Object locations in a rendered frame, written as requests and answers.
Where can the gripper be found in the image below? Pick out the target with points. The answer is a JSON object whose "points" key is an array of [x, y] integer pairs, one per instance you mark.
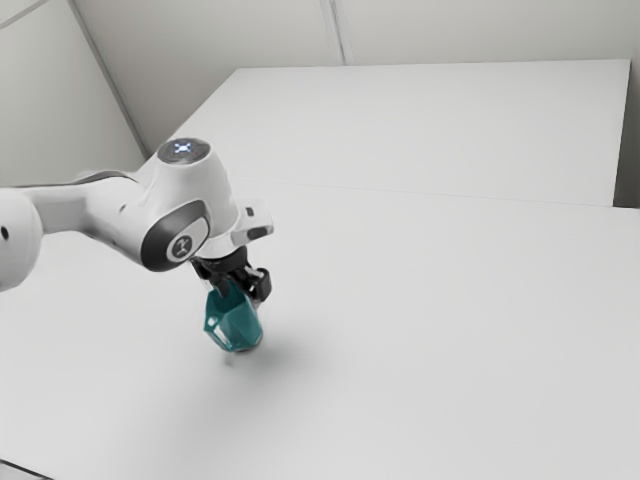
{"points": [[227, 266]]}

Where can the teal faceted mug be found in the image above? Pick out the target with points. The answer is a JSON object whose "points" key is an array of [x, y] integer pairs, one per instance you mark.
{"points": [[239, 322]]}

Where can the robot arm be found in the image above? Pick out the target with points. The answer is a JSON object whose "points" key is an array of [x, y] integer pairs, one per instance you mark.
{"points": [[125, 215]]}

